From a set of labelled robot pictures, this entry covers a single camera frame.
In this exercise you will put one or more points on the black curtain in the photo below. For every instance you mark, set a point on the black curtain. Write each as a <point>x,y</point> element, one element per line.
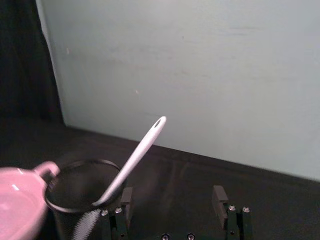
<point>22,57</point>

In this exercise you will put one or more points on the pale wall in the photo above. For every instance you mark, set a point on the pale wall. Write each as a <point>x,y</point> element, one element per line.
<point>190,75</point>

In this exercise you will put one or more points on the black table cloth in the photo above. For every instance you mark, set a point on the black table cloth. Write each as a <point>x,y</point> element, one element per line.
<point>190,175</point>

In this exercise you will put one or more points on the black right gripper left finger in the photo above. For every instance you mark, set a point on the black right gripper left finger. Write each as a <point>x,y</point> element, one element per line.
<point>124,215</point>

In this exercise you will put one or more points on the pink cup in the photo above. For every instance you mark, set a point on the pink cup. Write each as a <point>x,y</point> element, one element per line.
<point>17,197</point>

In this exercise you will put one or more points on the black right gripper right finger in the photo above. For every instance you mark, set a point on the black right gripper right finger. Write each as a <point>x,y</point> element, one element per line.
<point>235,222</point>

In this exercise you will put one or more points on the black round container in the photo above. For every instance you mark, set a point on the black round container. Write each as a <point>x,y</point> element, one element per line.
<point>75,185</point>

